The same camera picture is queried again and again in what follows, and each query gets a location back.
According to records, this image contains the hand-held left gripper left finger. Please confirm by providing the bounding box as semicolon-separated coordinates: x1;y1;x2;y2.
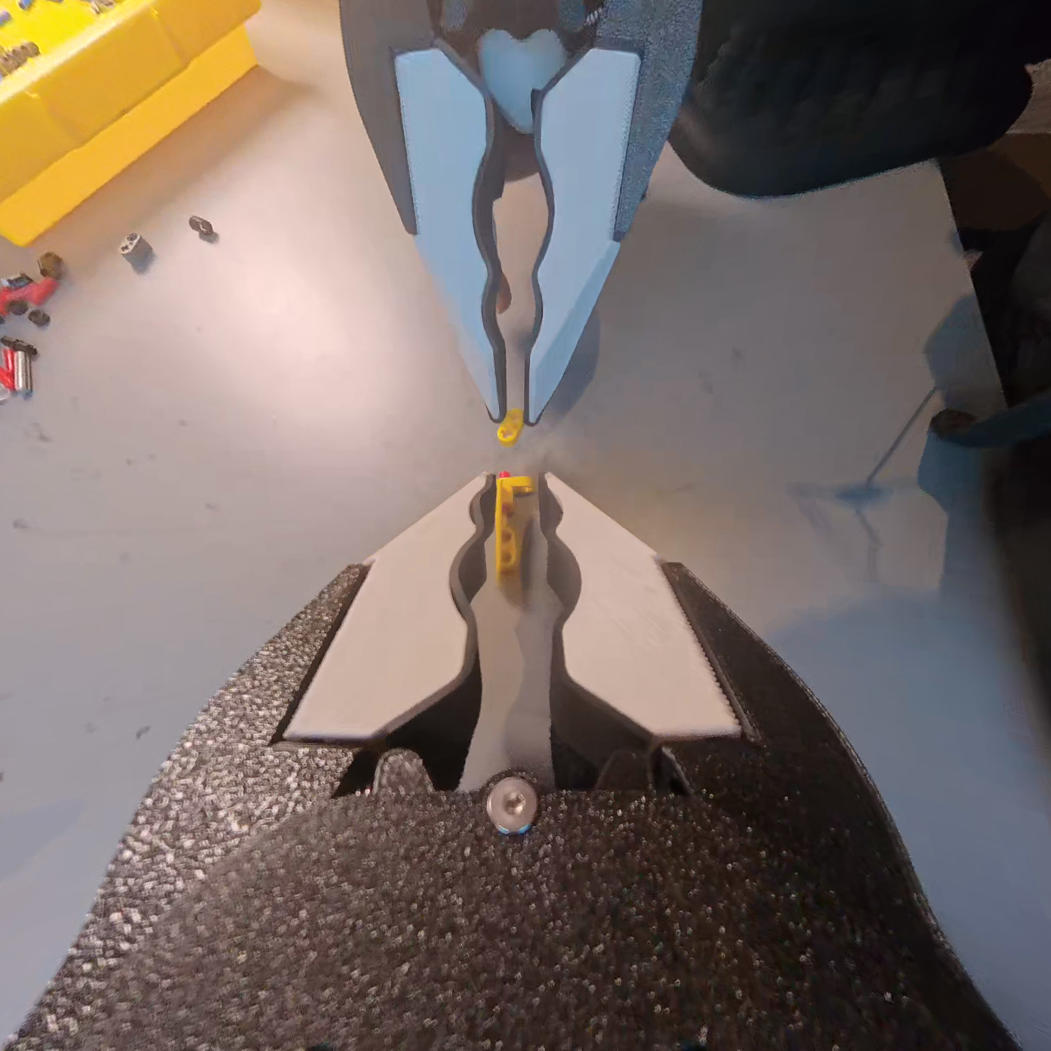
279;475;502;747

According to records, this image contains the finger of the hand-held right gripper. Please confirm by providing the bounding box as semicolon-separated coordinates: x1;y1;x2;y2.
523;46;642;428
394;49;506;424

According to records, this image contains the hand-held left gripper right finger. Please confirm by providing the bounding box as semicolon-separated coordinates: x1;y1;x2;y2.
538;473;744;742

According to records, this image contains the long yellow brick beam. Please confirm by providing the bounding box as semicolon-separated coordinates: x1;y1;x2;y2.
495;476;536;588

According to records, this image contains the grey desk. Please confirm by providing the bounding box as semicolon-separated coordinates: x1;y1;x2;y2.
0;0;1051;1051

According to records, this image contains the yellow storage bin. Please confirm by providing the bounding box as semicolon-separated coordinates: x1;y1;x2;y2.
0;0;262;247

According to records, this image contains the heap of blue tan pieces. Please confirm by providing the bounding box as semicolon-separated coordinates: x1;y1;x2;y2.
0;0;124;75

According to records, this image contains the pile of black red pieces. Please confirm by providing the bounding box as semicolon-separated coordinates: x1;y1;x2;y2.
0;250;67;403

